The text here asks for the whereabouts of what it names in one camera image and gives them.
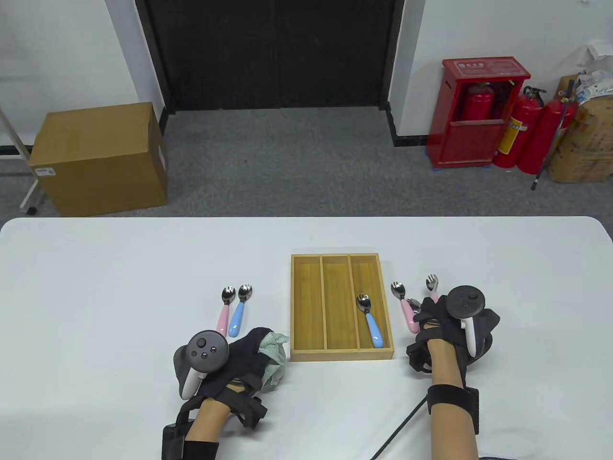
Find person's right hand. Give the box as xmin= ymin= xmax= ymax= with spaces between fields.
xmin=406 ymin=295 xmax=473 ymax=375

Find person's left hand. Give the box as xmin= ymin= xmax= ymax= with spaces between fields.
xmin=200 ymin=327 xmax=275 ymax=397

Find green fish scale cleaning cloth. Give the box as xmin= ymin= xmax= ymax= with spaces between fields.
xmin=259 ymin=331 xmax=291 ymax=390

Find person's right forearm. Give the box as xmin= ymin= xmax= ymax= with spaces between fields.
xmin=426 ymin=338 xmax=479 ymax=460

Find person's left forearm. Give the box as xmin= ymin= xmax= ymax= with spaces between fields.
xmin=184 ymin=398 xmax=230 ymax=460

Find black round controller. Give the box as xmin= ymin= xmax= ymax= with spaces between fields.
xmin=445 ymin=285 xmax=502 ymax=361
xmin=173 ymin=330 xmax=230 ymax=400

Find wooden cutlery tray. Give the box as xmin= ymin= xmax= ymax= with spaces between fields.
xmin=290 ymin=253 xmax=395 ymax=363

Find black stick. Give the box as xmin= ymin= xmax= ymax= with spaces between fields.
xmin=531 ymin=79 xmax=575 ymax=191

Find red fire extinguisher cabinet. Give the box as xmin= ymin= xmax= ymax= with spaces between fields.
xmin=426 ymin=57 xmax=531 ymax=169

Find red extinguisher with yellow label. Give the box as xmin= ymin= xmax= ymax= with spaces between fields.
xmin=493 ymin=86 xmax=546 ymax=169

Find red fire extinguisher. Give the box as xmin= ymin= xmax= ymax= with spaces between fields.
xmin=462 ymin=82 xmax=495 ymax=121
xmin=517 ymin=98 xmax=578 ymax=174

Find worn printed cardboard box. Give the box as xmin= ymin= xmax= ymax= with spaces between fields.
xmin=546 ymin=74 xmax=613 ymax=184

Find plain brown cardboard box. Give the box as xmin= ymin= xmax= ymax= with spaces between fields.
xmin=29 ymin=102 xmax=169 ymax=217

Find white metal stand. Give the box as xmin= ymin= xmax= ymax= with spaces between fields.
xmin=0 ymin=105 xmax=39 ymax=215

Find white plastic bags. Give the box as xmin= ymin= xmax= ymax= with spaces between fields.
xmin=572 ymin=41 xmax=613 ymax=104

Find black door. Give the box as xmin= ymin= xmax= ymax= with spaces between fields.
xmin=136 ymin=0 xmax=405 ymax=114

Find black cable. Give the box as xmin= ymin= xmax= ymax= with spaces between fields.
xmin=368 ymin=395 xmax=429 ymax=460

